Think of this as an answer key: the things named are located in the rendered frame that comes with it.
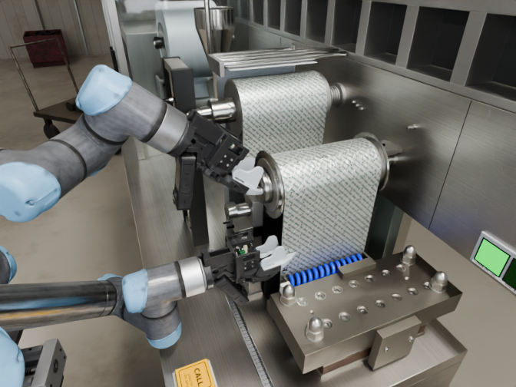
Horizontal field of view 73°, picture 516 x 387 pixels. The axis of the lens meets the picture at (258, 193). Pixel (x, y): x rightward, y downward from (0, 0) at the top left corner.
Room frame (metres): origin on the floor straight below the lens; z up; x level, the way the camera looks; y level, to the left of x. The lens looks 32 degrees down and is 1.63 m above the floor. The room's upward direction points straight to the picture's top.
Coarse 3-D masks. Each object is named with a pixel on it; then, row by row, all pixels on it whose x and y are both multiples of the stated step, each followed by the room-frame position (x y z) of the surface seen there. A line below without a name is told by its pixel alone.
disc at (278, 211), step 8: (264, 152) 0.65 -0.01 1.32; (256, 160) 0.69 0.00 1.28; (272, 160) 0.62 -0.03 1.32; (280, 176) 0.59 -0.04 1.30; (280, 184) 0.58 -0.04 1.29; (280, 192) 0.58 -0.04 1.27; (280, 200) 0.58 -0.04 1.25; (264, 208) 0.65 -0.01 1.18; (280, 208) 0.57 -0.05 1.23; (272, 216) 0.61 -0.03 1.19
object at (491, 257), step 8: (480, 248) 0.51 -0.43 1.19; (488, 248) 0.49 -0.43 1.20; (496, 248) 0.48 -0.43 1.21; (480, 256) 0.50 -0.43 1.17; (488, 256) 0.49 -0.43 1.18; (496, 256) 0.48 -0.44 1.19; (504, 256) 0.47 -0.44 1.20; (488, 264) 0.48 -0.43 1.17; (496, 264) 0.47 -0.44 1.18; (496, 272) 0.47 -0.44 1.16
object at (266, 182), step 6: (264, 168) 0.64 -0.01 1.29; (264, 174) 0.62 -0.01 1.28; (264, 180) 0.61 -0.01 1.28; (270, 180) 0.61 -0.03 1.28; (258, 186) 0.63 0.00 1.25; (264, 186) 0.60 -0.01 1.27; (270, 186) 0.60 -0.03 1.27; (264, 192) 0.60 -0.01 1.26; (270, 192) 0.60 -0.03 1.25; (258, 198) 0.63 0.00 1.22; (264, 198) 0.60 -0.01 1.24; (270, 198) 0.60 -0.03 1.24
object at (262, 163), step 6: (372, 144) 0.72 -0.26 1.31; (258, 162) 0.68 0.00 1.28; (264, 162) 0.64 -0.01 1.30; (270, 168) 0.62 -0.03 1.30; (270, 174) 0.62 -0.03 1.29; (276, 186) 0.59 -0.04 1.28; (276, 192) 0.59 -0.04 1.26; (276, 198) 0.59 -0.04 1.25; (264, 204) 0.64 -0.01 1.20; (270, 204) 0.61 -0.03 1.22; (276, 204) 0.59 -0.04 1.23; (270, 210) 0.61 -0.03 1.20
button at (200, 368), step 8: (184, 368) 0.43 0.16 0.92; (192, 368) 0.43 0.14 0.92; (200, 368) 0.43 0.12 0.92; (208, 368) 0.43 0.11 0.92; (176, 376) 0.41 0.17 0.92; (184, 376) 0.41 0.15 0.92; (192, 376) 0.41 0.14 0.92; (200, 376) 0.41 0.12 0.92; (208, 376) 0.41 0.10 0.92; (184, 384) 0.39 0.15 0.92; (192, 384) 0.39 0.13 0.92; (200, 384) 0.39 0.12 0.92; (208, 384) 0.39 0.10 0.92
